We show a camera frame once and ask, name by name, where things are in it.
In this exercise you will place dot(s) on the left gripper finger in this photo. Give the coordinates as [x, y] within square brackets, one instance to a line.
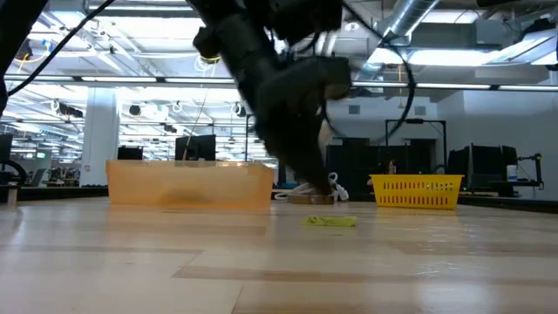
[296, 148]

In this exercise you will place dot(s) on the green eraser black print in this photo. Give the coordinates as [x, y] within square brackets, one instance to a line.
[329, 221]

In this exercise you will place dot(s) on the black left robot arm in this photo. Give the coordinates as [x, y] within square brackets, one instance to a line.
[17, 26]

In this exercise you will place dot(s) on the black partition cabinets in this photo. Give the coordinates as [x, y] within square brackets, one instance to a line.
[362, 161]

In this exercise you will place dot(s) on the person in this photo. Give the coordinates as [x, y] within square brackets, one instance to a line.
[391, 167]

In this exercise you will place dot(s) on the orange translucent plastic tray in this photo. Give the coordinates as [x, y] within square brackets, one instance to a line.
[187, 187]

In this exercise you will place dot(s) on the yellow plastic basket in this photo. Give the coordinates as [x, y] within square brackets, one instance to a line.
[414, 192]

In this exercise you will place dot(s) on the long ceiling light strip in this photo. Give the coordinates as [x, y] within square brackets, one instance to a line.
[457, 86]

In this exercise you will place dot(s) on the small black monitor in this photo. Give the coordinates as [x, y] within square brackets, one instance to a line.
[130, 152]

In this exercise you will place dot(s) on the white square pillar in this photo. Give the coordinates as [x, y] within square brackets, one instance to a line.
[100, 139]

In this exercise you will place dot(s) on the white cup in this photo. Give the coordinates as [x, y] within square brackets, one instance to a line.
[512, 173]

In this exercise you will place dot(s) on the black office chair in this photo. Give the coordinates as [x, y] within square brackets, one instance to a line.
[13, 168]

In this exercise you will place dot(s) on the black rig frame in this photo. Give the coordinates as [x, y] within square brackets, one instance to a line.
[414, 120]

